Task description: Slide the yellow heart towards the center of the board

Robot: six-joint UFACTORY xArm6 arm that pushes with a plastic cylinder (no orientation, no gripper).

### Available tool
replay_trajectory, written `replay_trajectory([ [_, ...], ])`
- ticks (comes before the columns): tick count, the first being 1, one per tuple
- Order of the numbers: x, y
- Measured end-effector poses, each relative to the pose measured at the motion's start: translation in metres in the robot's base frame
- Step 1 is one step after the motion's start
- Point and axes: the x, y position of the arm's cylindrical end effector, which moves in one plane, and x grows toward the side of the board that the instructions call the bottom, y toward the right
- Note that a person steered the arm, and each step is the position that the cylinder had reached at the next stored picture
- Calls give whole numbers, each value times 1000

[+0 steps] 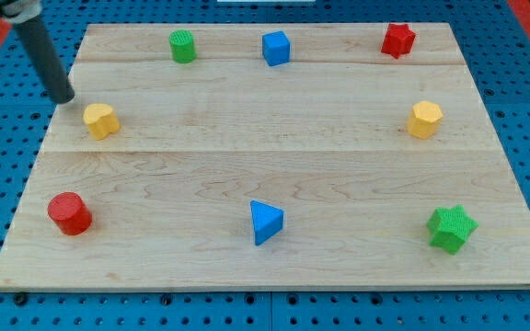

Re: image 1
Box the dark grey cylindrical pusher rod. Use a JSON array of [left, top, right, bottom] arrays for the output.
[[13, 15, 75, 104]]

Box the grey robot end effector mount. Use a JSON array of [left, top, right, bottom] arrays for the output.
[[0, 0, 42, 24]]

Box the wooden board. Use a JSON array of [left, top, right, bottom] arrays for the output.
[[0, 23, 530, 293]]

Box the green cylinder block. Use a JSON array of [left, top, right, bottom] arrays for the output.
[[168, 29, 197, 63]]

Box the red cylinder block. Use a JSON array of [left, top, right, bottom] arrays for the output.
[[47, 192, 93, 235]]

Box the blue cube block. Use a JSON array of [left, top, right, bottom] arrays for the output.
[[261, 30, 291, 66]]

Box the blue triangle block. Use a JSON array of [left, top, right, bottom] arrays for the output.
[[250, 200, 284, 245]]

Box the red star block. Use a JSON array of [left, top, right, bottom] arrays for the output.
[[380, 23, 416, 59]]

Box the yellow hexagon block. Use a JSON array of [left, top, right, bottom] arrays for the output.
[[407, 100, 444, 139]]

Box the green star block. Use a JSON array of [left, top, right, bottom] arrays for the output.
[[427, 205, 479, 255]]

